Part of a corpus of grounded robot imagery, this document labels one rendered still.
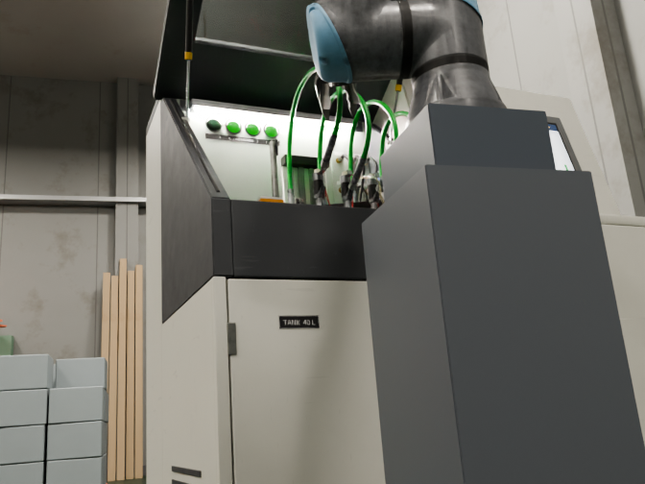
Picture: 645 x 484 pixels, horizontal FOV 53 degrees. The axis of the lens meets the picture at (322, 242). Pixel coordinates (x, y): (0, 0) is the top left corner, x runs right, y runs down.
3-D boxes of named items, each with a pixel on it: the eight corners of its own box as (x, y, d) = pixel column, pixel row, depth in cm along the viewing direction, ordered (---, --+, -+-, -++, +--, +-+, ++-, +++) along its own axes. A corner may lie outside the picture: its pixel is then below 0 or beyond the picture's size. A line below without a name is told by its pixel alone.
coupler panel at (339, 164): (342, 232, 196) (333, 138, 204) (337, 235, 199) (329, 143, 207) (379, 234, 201) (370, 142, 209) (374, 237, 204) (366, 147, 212)
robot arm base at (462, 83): (531, 114, 91) (520, 52, 93) (433, 108, 86) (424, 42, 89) (478, 157, 105) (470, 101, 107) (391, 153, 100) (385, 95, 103)
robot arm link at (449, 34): (500, 51, 93) (487, -30, 96) (406, 56, 92) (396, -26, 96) (478, 92, 104) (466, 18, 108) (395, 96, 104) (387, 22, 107)
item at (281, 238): (233, 276, 125) (230, 198, 130) (227, 281, 129) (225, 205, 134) (493, 280, 150) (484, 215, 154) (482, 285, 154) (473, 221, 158)
